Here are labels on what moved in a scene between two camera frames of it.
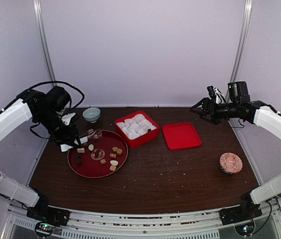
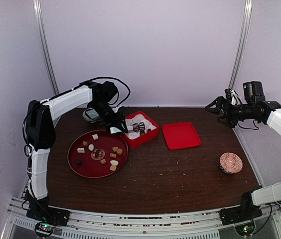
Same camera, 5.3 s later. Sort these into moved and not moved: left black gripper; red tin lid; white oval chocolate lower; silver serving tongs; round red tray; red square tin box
Moved: silver serving tongs; left black gripper
Not moved: red square tin box; round red tray; white oval chocolate lower; red tin lid
